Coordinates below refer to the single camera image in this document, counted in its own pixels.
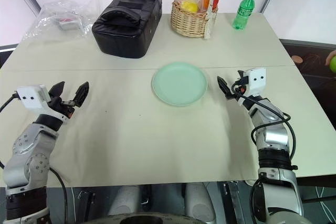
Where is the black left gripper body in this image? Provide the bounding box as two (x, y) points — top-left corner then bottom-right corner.
(48, 94), (77, 120)

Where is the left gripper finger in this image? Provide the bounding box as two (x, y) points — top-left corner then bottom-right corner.
(48, 81), (66, 102)
(73, 81), (90, 108)

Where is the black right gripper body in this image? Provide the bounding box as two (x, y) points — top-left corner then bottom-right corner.
(227, 76), (249, 102)

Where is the mint green round plate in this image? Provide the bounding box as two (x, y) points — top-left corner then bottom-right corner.
(151, 61), (209, 107)

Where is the orange fruit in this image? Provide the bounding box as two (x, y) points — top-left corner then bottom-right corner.
(201, 0), (214, 12)

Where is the person's bare hand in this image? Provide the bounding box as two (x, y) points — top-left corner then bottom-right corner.
(324, 49), (336, 67)

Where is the green plastic bottle yellow cap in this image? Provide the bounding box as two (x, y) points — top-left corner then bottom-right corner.
(232, 0), (258, 31)

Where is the small grey box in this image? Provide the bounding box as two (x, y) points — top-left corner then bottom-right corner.
(56, 17), (81, 31)

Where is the woven wicker basket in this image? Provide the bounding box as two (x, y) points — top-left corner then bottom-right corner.
(170, 0), (220, 40)

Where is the black padded carry bag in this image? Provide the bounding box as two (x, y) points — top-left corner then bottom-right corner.
(91, 0), (163, 60)

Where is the crumpled clear plastic bag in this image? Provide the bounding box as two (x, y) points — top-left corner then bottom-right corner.
(23, 0), (103, 41)

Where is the yellow lemon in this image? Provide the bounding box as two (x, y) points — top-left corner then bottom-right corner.
(181, 0), (199, 13)

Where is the pale grey rounded shape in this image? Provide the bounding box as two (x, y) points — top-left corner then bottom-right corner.
(108, 185), (140, 217)
(184, 183), (215, 222)

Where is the dark rounded shape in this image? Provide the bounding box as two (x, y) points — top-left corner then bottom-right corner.
(86, 211), (204, 224)

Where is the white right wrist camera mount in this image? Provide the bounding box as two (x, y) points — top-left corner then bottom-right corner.
(237, 68), (267, 104)

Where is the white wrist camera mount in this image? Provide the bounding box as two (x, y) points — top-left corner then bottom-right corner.
(16, 84), (68, 124)
(237, 68), (267, 104)

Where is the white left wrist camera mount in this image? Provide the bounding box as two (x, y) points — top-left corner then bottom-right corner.
(16, 84), (68, 124)

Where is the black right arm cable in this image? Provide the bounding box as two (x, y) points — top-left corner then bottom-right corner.
(231, 80), (299, 167)

